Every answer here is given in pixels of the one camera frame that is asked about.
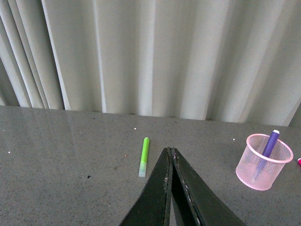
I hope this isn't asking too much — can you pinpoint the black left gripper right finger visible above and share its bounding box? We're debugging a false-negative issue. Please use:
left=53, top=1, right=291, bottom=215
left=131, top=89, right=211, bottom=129
left=171, top=148, right=245, bottom=226

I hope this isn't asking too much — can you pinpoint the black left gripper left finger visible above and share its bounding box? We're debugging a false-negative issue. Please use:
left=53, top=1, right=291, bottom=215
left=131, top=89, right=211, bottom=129
left=120, top=147, right=173, bottom=226

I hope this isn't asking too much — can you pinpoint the purple pen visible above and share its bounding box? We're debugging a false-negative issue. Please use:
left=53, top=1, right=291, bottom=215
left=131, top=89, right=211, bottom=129
left=252, top=129, right=280, bottom=182

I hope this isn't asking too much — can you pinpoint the pink mesh pen cup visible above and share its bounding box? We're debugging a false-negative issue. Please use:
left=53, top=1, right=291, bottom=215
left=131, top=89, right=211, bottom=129
left=236, top=134, right=293, bottom=191

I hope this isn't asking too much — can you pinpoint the green pen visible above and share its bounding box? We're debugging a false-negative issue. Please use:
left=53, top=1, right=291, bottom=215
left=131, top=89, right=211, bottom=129
left=138, top=137, right=150, bottom=178

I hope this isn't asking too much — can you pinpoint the white curtain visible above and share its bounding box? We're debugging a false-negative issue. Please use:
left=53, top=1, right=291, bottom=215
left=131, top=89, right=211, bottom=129
left=0, top=0, right=301, bottom=127

